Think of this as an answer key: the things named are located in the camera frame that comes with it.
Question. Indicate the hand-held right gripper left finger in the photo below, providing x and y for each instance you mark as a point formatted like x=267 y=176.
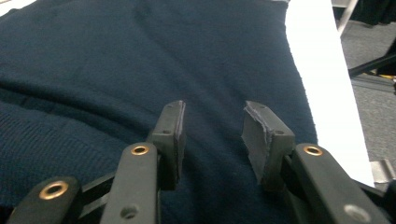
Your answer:
x=169 y=146

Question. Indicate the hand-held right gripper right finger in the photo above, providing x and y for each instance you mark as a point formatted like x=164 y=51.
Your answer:
x=264 y=146

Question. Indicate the navy knit sweater white stripes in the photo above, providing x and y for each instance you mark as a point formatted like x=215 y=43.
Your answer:
x=124 y=62

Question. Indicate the white table cover sheet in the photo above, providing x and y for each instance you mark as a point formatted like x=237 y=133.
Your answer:
x=320 y=77

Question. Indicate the black metal stand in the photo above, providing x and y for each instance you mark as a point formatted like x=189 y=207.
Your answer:
x=370 y=64

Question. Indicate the white-legged background desk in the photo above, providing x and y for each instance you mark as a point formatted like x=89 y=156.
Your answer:
x=347 y=15

